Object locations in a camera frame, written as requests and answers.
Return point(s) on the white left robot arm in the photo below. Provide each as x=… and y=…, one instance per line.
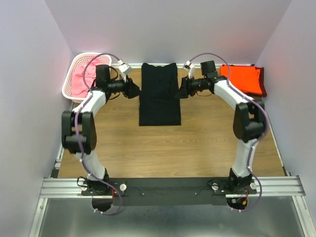
x=79, y=135

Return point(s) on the pink crumpled t-shirt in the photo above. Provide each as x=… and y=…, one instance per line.
x=78, y=87

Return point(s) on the aluminium front rail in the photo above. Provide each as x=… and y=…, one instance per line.
x=265, y=186

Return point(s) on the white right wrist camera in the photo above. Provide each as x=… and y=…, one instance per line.
x=190, y=69

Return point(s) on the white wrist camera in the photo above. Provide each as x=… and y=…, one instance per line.
x=124, y=69
x=190, y=69

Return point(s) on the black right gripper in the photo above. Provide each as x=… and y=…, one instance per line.
x=181, y=93

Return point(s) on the maroon folded t-shirt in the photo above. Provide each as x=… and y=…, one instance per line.
x=263, y=82

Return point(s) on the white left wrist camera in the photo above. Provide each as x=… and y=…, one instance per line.
x=124, y=69

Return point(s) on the orange folded t-shirt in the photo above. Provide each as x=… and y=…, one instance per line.
x=244, y=78

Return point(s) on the aluminium back rail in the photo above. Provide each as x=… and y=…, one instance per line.
x=179, y=66

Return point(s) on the black t-shirt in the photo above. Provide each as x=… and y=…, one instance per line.
x=157, y=103

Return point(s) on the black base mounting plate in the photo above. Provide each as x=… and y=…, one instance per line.
x=133, y=199

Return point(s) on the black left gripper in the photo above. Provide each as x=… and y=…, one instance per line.
x=131, y=90

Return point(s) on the pink plastic laundry basket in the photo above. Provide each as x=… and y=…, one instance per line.
x=79, y=60

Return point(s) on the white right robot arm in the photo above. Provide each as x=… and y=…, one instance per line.
x=250, y=118

